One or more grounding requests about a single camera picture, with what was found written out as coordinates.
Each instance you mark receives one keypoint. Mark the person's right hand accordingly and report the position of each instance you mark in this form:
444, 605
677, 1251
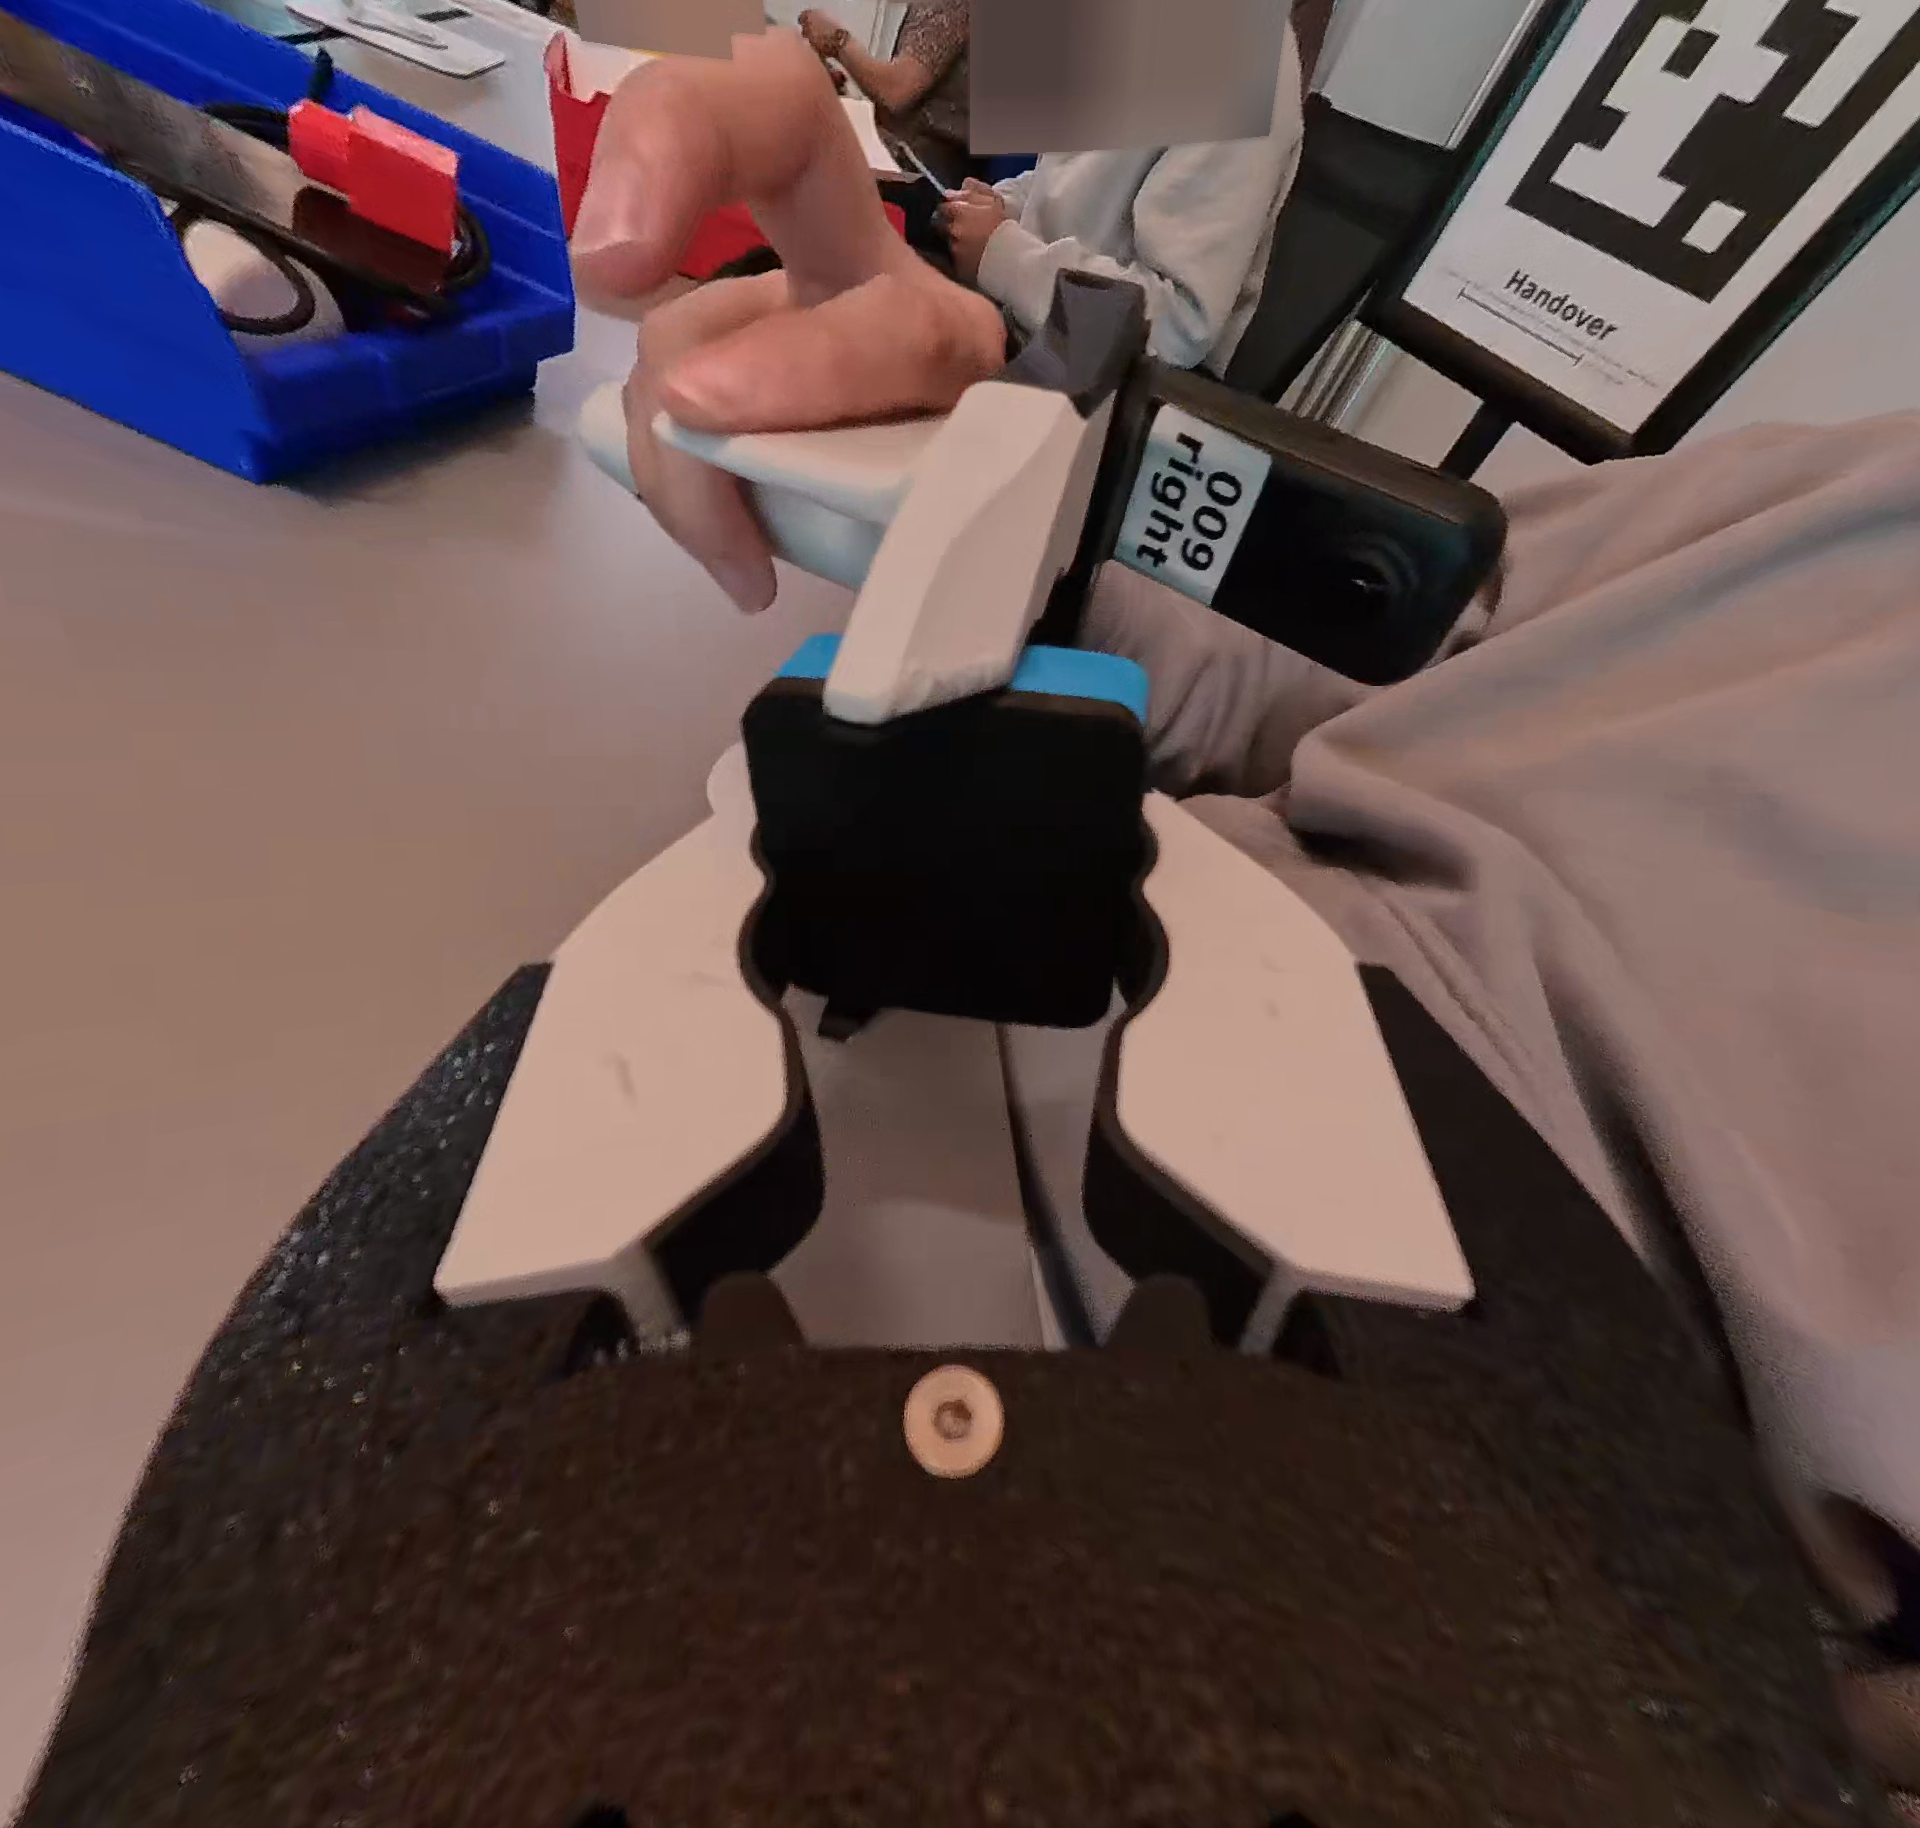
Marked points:
780, 342

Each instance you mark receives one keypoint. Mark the red storage bin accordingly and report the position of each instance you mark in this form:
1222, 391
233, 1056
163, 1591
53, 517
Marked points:
579, 132

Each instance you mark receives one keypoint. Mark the person's right forearm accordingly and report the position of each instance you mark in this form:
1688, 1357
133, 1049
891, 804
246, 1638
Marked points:
1650, 629

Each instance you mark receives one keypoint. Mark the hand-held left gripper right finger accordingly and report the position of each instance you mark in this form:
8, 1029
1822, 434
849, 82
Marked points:
1274, 1108

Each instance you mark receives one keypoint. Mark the red plastic block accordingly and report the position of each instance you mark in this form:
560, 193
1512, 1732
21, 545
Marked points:
374, 171

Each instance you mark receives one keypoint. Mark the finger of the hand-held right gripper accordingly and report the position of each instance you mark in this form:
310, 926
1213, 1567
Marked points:
945, 568
1103, 328

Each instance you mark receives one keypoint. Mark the blue and black block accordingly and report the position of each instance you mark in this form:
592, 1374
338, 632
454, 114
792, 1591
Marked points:
945, 869

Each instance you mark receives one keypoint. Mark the black office chair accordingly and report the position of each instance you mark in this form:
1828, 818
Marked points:
1334, 238

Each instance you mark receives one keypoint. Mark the blue plastic bin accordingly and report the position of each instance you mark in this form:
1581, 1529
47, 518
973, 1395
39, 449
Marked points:
390, 373

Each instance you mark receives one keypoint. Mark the framed marker sign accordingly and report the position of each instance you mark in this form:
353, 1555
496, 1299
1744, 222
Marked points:
1724, 88

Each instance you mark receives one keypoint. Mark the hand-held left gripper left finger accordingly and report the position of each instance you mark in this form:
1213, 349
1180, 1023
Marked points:
630, 1092

